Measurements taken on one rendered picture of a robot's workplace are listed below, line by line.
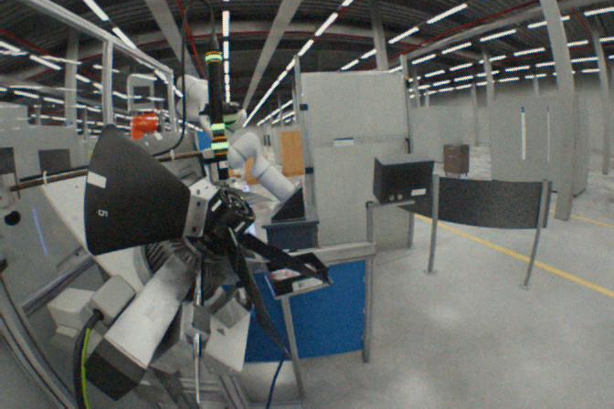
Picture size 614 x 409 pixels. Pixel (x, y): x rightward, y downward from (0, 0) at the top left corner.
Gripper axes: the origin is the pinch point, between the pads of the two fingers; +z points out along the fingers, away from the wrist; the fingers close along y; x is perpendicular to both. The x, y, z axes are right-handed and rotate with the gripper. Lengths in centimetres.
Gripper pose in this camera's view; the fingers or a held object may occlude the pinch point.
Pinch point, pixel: (216, 108)
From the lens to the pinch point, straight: 71.4
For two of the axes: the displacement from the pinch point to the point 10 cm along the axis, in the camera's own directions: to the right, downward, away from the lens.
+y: -9.9, 1.0, -0.8
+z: 0.9, 1.6, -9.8
